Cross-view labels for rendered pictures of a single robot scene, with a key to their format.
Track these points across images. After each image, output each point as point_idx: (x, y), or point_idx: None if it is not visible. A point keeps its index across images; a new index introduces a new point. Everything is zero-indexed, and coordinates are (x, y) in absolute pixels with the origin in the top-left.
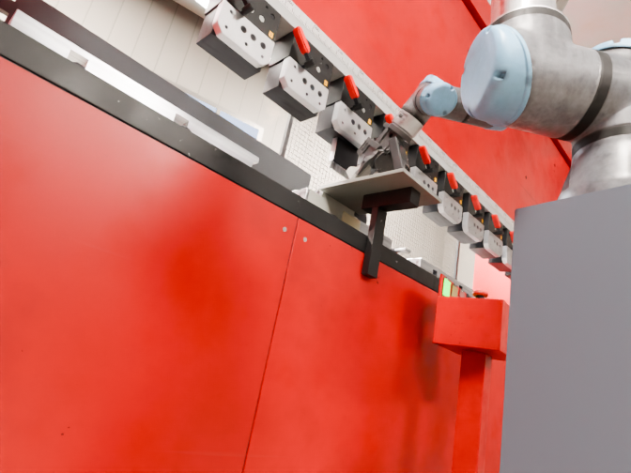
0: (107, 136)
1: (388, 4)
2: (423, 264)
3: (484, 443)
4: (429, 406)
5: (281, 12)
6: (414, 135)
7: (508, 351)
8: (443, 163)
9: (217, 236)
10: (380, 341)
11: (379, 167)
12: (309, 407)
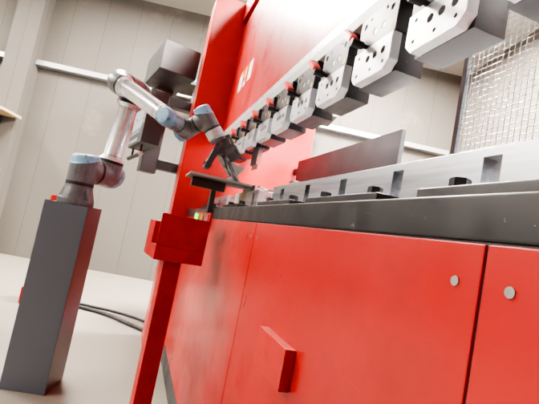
0: None
1: (274, 31)
2: (273, 191)
3: (149, 318)
4: (208, 313)
5: (238, 126)
6: (209, 139)
7: (92, 248)
8: (297, 73)
9: None
10: (204, 264)
11: (222, 163)
12: (188, 297)
